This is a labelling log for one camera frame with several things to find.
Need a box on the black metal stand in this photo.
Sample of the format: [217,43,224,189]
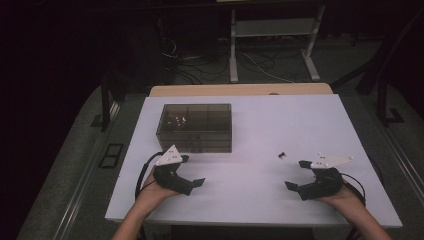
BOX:
[90,74,130,132]
[375,77,406,128]

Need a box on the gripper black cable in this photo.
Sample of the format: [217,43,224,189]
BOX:
[134,151,165,201]
[339,172,368,206]

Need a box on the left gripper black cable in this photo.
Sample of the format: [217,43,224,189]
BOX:
[134,151,165,201]

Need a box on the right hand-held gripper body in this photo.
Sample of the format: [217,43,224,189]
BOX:
[297,152,355,202]

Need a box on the person's right hand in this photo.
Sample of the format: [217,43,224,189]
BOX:
[315,184,367,220]

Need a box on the tinted transparent drawer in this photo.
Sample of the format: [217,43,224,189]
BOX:
[156,139,233,154]

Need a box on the black floor outlet frame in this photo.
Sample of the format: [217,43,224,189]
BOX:
[98,142,125,169]

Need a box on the tangle of black floor cables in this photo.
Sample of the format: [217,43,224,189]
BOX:
[159,35,301,85]

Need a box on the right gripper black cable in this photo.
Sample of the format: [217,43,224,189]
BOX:
[339,172,368,206]

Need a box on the person's left hand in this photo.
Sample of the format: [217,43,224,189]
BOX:
[139,173,180,204]

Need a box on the white floor cable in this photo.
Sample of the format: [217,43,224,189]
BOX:
[242,51,296,84]

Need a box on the metal floor rail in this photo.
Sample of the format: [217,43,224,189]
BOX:
[365,95,424,202]
[52,99,122,240]

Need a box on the white metal stand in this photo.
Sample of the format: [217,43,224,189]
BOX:
[228,4,327,84]

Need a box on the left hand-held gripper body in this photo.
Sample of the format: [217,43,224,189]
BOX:
[152,144,195,197]

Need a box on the cluster of small shiny pieces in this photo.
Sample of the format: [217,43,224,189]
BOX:
[167,115,188,128]

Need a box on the tinted transparent storage box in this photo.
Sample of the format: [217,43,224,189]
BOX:
[155,103,234,154]

